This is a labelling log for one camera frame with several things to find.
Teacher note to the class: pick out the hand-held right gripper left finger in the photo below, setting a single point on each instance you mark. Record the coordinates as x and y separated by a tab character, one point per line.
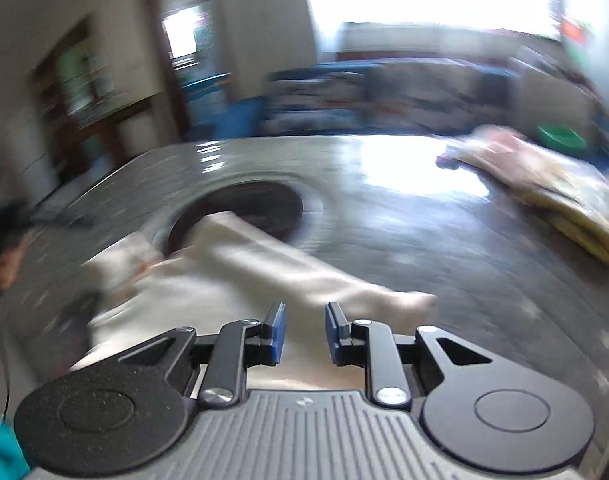
276	334

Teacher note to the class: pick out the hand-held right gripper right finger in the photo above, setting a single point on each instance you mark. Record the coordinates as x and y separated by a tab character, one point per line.
333	336

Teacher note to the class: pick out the cream garment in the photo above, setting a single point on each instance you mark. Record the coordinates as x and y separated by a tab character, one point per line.
224	280

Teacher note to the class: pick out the folded pink and yellow clothes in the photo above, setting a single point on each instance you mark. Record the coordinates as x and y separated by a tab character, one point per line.
549	180

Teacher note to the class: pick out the person's left hand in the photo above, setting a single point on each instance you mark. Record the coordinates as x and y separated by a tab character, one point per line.
8	262

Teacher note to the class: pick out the round dark washer opening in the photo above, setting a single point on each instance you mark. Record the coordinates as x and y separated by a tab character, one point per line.
264	205

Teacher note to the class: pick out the dark wooden cabinet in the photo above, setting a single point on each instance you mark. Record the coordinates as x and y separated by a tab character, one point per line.
79	85

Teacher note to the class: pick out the blue plastic tub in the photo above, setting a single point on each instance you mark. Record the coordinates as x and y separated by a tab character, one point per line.
219	105

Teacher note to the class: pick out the teal clothing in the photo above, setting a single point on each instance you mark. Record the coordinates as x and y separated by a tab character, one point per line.
2	447

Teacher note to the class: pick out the sofa with printed blue blanket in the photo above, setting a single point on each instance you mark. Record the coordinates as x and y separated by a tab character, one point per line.
394	90

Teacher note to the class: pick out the green plastic basin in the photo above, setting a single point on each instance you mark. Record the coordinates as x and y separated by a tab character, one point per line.
561	135

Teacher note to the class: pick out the wooden door frame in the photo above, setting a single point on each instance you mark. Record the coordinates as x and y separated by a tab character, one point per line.
177	95

